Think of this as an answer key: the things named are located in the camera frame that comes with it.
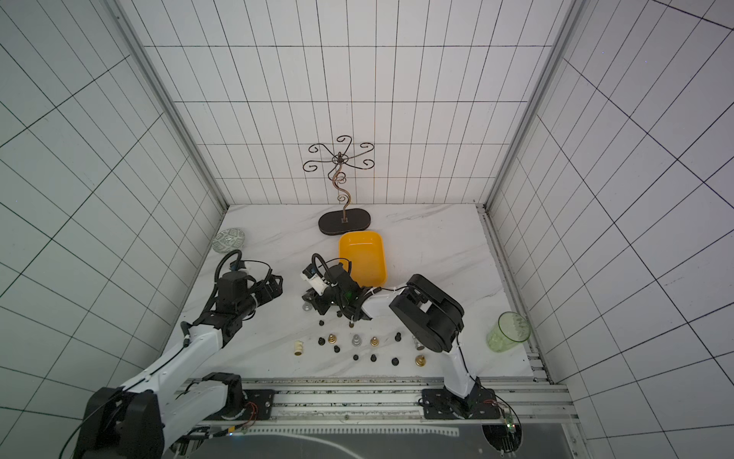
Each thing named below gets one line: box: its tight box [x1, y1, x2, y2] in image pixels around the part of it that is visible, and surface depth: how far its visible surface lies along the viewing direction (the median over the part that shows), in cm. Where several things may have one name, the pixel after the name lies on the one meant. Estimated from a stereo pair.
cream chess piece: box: [293, 339, 304, 357], surface depth 84 cm
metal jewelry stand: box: [302, 134, 376, 236], surface depth 112 cm
